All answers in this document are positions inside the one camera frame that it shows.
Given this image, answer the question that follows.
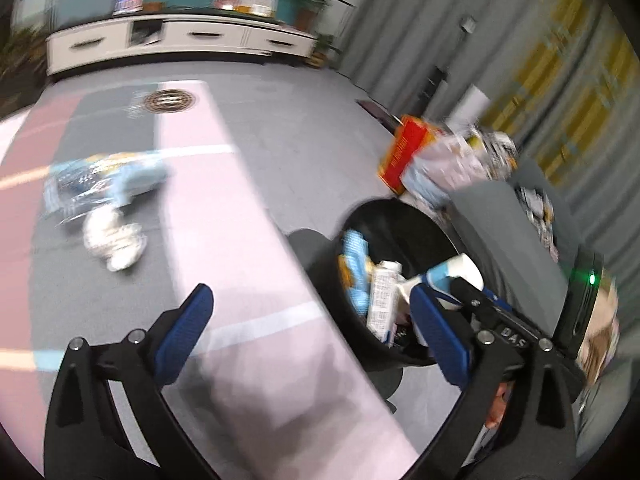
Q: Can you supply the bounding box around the crumpled white plastic bag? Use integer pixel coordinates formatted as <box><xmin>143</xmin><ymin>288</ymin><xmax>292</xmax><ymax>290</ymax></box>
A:
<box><xmin>82</xmin><ymin>209</ymin><xmax>147</xmax><ymax>272</ymax></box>

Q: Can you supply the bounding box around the black box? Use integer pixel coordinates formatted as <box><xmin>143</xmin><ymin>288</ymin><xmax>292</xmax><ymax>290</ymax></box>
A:
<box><xmin>422</xmin><ymin>67</ymin><xmax>447</xmax><ymax>106</ymax></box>

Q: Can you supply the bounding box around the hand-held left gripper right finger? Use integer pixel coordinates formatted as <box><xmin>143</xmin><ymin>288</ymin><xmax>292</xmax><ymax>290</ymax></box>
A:
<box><xmin>400</xmin><ymin>283</ymin><xmax>581</xmax><ymax>480</ymax></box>

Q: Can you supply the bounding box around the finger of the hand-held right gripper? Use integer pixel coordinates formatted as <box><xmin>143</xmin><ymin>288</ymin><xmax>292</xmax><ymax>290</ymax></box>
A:
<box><xmin>450</xmin><ymin>275</ymin><xmax>543</xmax><ymax>351</ymax></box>

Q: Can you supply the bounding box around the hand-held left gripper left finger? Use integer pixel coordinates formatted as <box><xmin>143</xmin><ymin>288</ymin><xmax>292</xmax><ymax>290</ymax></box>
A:
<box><xmin>44</xmin><ymin>283</ymin><xmax>223</xmax><ymax>480</ymax></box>

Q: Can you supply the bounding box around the white printed carton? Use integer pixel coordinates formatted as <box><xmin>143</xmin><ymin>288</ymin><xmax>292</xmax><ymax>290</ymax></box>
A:
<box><xmin>366</xmin><ymin>260</ymin><xmax>405</xmax><ymax>343</ymax></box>

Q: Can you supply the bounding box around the pile of printed packets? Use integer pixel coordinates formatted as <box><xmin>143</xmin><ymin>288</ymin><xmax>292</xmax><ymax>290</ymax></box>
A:
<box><xmin>515</xmin><ymin>185</ymin><xmax>558</xmax><ymax>261</ymax></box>

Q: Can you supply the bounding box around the clear plastic packet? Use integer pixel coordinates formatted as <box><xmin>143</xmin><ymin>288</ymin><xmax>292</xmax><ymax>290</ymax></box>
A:
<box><xmin>42</xmin><ymin>157</ymin><xmax>121</xmax><ymax>223</ymax></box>

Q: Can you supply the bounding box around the grey cloth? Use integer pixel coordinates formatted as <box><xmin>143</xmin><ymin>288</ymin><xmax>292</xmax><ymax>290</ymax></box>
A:
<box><xmin>447</xmin><ymin>157</ymin><xmax>573</xmax><ymax>346</ymax></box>

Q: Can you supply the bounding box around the oval brown badge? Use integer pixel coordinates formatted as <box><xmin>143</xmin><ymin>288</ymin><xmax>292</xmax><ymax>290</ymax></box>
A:
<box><xmin>142</xmin><ymin>89</ymin><xmax>198</xmax><ymax>113</ymax></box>

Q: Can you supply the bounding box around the potted plant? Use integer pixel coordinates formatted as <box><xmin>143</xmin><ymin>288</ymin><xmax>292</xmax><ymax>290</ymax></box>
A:
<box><xmin>312</xmin><ymin>35</ymin><xmax>341</xmax><ymax>68</ymax></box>
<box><xmin>295</xmin><ymin>0</ymin><xmax>331</xmax><ymax>28</ymax></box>

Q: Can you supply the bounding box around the white paper sheet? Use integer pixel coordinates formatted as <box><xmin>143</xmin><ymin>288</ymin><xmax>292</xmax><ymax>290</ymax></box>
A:
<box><xmin>452</xmin><ymin>85</ymin><xmax>493</xmax><ymax>121</ymax></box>

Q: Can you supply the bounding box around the yellow white box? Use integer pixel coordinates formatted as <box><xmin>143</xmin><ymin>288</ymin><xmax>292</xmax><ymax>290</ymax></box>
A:
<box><xmin>235</xmin><ymin>0</ymin><xmax>278</xmax><ymax>16</ymax></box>

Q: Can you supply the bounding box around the black trash bin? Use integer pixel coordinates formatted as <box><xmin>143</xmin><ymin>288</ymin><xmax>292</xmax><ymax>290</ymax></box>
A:
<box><xmin>330</xmin><ymin>199</ymin><xmax>488</xmax><ymax>367</ymax></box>

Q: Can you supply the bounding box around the pile of plastic bags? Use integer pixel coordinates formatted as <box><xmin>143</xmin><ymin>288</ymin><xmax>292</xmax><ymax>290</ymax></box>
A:
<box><xmin>402</xmin><ymin>120</ymin><xmax>521</xmax><ymax>208</ymax></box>

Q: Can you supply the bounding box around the red cardboard box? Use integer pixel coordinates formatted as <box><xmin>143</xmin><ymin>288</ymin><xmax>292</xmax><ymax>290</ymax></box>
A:
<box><xmin>377</xmin><ymin>114</ymin><xmax>438</xmax><ymax>197</ymax></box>

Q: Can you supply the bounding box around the white TV cabinet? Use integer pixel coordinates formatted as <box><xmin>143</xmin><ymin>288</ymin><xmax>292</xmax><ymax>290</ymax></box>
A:
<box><xmin>46</xmin><ymin>12</ymin><xmax>318</xmax><ymax>77</ymax></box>

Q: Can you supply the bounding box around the white and blue box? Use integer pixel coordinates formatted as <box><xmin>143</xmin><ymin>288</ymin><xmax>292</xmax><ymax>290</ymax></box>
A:
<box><xmin>397</xmin><ymin>252</ymin><xmax>485</xmax><ymax>318</ymax></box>

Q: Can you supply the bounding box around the blue and yellow packet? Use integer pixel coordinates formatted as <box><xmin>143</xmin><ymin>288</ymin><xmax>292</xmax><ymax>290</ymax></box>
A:
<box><xmin>337</xmin><ymin>229</ymin><xmax>373</xmax><ymax>316</ymax></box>

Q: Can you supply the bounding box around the checked pastel bed sheet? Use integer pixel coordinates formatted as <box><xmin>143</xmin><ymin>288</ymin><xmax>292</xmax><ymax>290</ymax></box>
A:
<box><xmin>0</xmin><ymin>79</ymin><xmax>421</xmax><ymax>480</ymax></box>

